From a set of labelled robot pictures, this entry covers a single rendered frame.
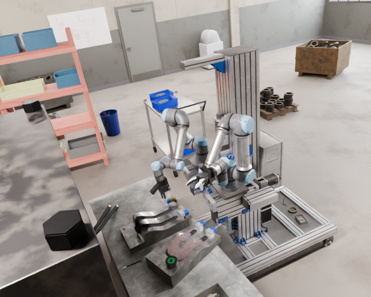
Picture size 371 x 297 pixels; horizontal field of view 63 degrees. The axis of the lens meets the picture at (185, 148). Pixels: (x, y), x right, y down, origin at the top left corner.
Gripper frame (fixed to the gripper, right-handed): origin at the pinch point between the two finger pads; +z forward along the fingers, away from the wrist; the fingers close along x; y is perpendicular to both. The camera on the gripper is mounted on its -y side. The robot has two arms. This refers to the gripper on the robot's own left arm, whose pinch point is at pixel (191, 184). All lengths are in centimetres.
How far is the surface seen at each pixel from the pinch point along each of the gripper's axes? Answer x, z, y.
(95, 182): 294, -69, 107
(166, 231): 44, -2, 54
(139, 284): 31, 40, 62
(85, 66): 713, -348, -26
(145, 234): 49, 13, 46
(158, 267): 21, 27, 53
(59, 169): -16, 72, -54
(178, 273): 9, 22, 57
